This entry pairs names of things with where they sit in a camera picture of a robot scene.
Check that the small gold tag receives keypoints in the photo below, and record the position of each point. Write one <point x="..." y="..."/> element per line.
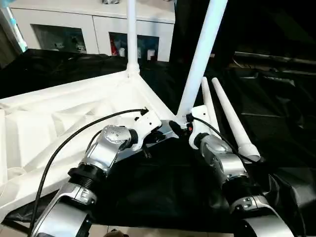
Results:
<point x="214" y="55"/>

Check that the white plastic table leg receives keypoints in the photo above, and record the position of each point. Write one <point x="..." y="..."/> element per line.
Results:
<point x="234" y="118"/>
<point x="202" y="49"/>
<point x="211" y="103"/>
<point x="132" y="34"/>

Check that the grey left robot foot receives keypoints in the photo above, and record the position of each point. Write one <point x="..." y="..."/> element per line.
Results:
<point x="117" y="234"/>

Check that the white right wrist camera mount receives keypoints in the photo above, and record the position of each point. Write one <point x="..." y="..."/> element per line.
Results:
<point x="199" y="117"/>

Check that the black metal bar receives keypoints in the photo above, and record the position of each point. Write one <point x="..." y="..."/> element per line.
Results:
<point x="276" y="57"/>

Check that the white plastic table top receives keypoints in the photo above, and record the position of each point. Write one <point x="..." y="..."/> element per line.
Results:
<point x="49" y="123"/>

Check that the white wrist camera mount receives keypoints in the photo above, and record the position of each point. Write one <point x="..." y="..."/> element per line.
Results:
<point x="147" y="122"/>
<point x="199" y="117"/>

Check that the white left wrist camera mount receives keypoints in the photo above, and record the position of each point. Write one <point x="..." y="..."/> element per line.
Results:
<point x="147" y="122"/>

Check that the grey curtain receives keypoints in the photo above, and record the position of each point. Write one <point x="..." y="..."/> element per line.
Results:
<point x="6" y="47"/>

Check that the white cabinet with glass doors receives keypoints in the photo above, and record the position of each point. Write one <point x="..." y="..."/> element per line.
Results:
<point x="94" y="22"/>

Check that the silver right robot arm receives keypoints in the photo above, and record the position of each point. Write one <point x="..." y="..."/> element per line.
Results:
<point x="232" y="177"/>

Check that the black mat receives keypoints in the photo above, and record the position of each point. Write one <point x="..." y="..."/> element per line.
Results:
<point x="168" y="192"/>

